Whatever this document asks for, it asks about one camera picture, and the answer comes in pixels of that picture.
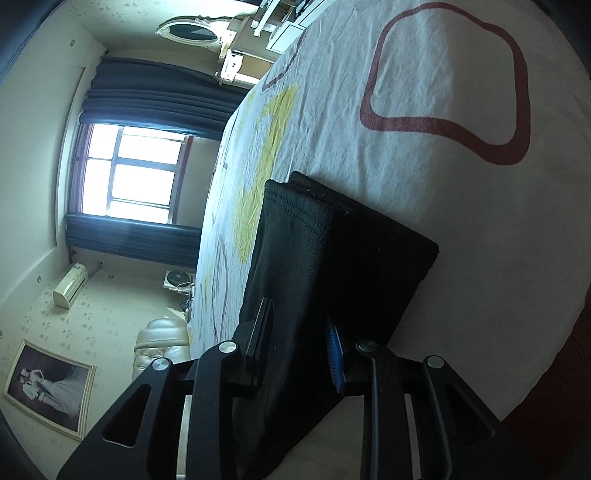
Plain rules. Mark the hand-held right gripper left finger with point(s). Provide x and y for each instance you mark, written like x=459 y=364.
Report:
x=256 y=337

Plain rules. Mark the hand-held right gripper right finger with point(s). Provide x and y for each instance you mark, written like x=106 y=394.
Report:
x=335 y=364

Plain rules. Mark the black pants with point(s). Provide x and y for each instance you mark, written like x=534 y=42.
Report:
x=323 y=295

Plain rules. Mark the cream leather headboard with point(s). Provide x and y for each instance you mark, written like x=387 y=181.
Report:
x=161 y=344

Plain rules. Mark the white round device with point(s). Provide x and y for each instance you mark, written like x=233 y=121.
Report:
x=178 y=280

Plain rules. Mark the dark blue curtain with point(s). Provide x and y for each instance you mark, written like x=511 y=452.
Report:
x=134 y=237
x=161 y=99

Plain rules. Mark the white air conditioner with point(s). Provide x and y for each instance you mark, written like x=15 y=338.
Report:
x=70 y=285

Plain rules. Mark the window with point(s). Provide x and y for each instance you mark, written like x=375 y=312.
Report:
x=131 y=173

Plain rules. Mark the bed with patterned white sheet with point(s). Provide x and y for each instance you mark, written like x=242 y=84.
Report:
x=415 y=138

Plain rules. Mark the white vanity table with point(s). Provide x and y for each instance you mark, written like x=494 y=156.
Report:
x=242 y=57

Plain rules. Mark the oval white vanity mirror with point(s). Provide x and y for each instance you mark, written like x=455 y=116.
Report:
x=194 y=32

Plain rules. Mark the white tv cabinet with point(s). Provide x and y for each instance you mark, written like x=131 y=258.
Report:
x=281 y=23

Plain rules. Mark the framed wall photo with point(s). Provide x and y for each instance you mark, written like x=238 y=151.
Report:
x=48 y=390

